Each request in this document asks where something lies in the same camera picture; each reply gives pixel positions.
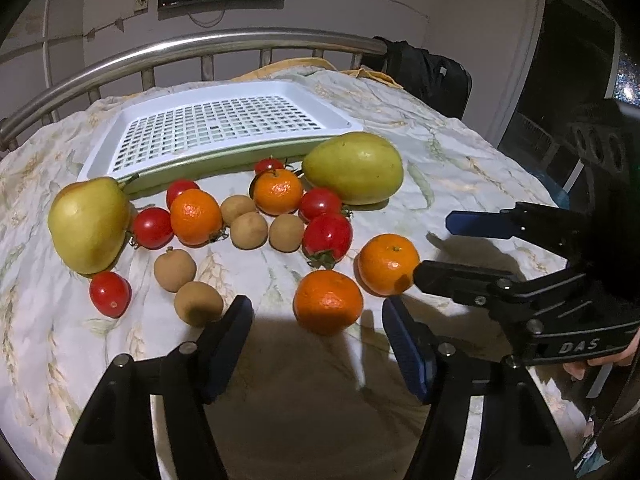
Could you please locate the orange mandarin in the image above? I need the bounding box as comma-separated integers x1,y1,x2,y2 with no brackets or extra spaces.
293,270,363,336
356,233,420,297
170,188,224,246
252,169,305,217

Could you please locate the yellow-green pear left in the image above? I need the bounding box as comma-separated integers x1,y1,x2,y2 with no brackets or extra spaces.
48,177,131,275

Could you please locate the brown longan centre right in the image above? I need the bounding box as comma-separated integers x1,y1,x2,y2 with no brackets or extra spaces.
269,214,305,252

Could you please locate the floral white bed cloth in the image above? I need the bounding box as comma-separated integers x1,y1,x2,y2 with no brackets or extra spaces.
1,65,564,479

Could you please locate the black backpack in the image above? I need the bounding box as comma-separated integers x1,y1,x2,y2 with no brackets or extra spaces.
361,37,472,119

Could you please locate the white perforated plastic tray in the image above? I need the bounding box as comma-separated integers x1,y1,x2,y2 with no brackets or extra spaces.
78,80,363,192

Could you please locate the red tomato at tray edge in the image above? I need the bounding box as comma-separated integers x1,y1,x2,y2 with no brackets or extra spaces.
254,157,285,176

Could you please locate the red tomato centre upper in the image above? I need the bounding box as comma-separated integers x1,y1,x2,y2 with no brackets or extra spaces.
298,188,343,223

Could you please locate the red tomato centre lower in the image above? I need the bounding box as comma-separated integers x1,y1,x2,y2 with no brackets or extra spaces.
302,212,352,270

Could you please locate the steel bed rail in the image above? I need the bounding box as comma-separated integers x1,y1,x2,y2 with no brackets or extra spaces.
1,27,387,151

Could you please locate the brown longan centre front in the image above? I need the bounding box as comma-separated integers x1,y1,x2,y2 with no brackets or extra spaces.
230,211,269,250

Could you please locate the person's right hand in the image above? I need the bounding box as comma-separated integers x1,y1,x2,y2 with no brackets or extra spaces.
563,334,639,380

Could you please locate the yellow blanket edge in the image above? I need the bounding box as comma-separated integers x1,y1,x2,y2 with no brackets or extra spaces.
232,58,402,89

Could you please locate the red tomato far left front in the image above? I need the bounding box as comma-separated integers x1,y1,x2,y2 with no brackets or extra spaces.
89,272,131,318

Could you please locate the red tomato behind left mandarin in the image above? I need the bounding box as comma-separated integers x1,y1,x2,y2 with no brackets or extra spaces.
166,179,200,209

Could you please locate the green mango right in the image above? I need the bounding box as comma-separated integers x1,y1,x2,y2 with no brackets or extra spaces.
302,132,404,206

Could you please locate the red tomato beside pear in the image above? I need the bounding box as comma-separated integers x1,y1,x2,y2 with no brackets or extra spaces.
130,207,175,250

